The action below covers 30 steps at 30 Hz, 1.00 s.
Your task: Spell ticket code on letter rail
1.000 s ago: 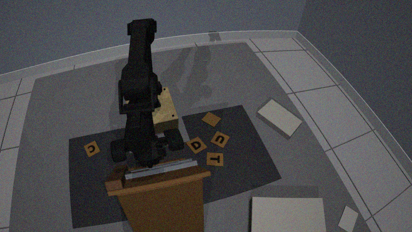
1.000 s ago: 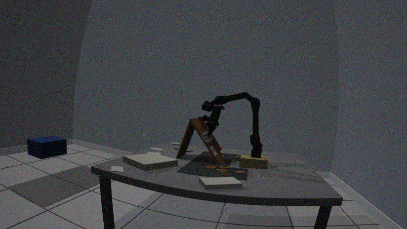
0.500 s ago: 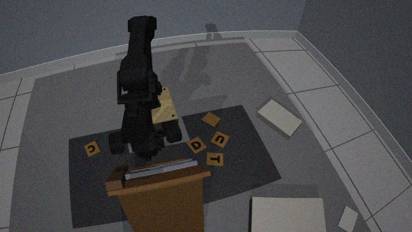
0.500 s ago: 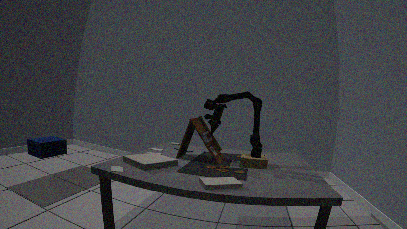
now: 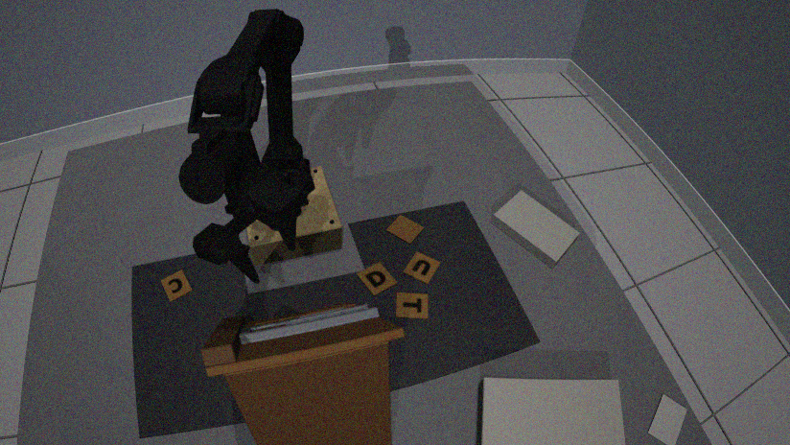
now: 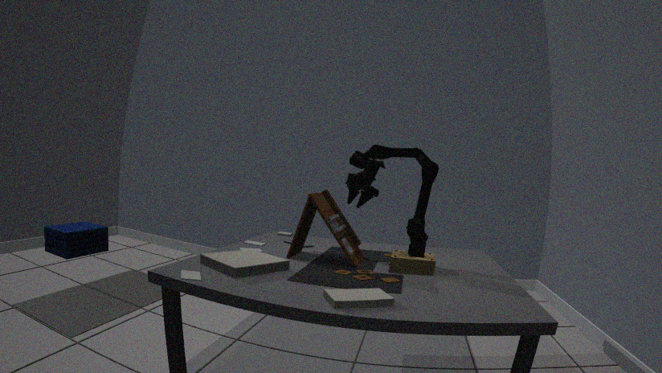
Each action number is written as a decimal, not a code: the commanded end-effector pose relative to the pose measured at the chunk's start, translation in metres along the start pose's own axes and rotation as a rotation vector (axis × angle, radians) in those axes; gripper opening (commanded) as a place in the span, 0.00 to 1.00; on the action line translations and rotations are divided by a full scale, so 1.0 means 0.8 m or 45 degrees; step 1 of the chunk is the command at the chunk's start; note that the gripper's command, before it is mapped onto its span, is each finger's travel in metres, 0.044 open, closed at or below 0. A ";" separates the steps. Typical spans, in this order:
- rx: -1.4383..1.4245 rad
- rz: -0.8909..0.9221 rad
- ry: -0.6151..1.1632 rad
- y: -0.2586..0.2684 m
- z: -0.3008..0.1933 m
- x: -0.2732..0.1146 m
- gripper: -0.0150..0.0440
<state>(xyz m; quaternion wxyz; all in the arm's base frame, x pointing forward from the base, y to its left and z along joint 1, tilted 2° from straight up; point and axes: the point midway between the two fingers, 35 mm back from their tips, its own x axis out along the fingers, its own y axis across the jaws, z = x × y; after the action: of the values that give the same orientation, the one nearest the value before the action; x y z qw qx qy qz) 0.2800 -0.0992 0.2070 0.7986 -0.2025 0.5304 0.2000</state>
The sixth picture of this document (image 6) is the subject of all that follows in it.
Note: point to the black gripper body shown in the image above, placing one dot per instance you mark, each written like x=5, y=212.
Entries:
x=367, y=187

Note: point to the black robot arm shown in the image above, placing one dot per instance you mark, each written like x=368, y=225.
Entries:
x=415, y=226

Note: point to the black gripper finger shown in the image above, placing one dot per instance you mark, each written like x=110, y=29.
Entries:
x=352, y=194
x=365, y=197

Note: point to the white paper ticket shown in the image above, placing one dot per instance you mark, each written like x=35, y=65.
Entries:
x=345, y=242

